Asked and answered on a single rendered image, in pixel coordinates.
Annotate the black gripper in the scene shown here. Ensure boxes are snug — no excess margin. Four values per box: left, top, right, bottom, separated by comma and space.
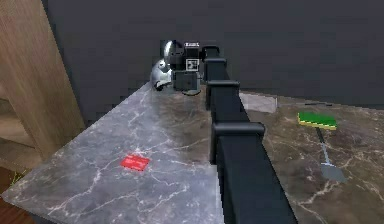
163, 39, 202, 94

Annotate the silver metal vessel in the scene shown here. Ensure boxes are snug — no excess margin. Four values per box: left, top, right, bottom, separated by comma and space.
149, 57, 175, 92

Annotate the red credit card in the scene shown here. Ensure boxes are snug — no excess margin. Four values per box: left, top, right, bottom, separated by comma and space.
119, 153, 151, 172

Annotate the grey spatula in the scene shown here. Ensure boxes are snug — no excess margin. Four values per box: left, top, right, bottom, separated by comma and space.
315, 127, 348, 184

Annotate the green and yellow sponge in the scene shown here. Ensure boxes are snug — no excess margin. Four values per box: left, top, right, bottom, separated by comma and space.
297, 111, 339, 131

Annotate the light wood door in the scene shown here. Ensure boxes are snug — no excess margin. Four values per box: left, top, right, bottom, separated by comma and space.
0, 0, 87, 160

